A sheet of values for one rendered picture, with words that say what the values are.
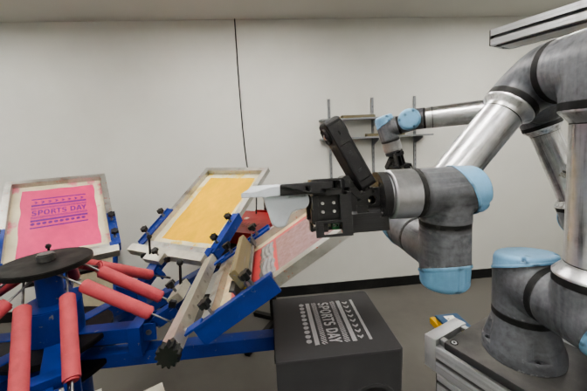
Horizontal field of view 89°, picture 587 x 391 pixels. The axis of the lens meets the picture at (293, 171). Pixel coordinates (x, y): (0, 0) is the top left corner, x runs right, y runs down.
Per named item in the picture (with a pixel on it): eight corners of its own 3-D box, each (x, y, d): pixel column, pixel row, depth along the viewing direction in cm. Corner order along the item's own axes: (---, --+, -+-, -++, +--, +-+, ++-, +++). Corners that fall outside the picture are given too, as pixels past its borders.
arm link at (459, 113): (580, 120, 84) (397, 137, 105) (564, 121, 94) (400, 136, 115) (579, 78, 84) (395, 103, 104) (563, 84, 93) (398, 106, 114)
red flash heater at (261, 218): (245, 221, 287) (245, 209, 286) (289, 224, 267) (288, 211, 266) (202, 242, 232) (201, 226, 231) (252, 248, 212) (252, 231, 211)
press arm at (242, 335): (354, 332, 137) (353, 319, 136) (357, 340, 131) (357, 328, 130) (65, 363, 126) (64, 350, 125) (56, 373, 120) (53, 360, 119)
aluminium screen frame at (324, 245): (349, 179, 157) (345, 174, 156) (399, 202, 99) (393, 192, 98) (225, 267, 155) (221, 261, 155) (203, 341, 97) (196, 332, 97)
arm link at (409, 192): (422, 167, 42) (397, 169, 50) (391, 168, 42) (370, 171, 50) (426, 220, 42) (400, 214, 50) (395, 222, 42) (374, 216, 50)
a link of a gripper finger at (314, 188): (283, 195, 38) (345, 191, 41) (282, 184, 38) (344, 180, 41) (274, 195, 43) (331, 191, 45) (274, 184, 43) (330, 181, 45)
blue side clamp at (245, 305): (280, 284, 102) (269, 268, 101) (281, 291, 97) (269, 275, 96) (208, 335, 101) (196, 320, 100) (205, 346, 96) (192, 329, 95)
